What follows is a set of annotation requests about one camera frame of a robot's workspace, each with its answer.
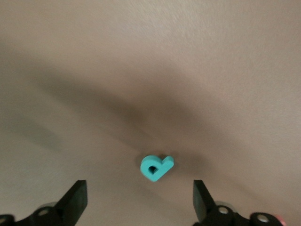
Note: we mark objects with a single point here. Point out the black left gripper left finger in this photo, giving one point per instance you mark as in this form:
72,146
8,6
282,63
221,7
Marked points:
70,204

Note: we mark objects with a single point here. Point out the teal foam letter p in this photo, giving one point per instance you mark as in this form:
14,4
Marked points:
164,164

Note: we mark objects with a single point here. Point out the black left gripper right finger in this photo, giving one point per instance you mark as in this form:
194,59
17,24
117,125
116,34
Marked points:
207,207

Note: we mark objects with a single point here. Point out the brown table cover sheet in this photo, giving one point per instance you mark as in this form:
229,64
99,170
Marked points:
150,58

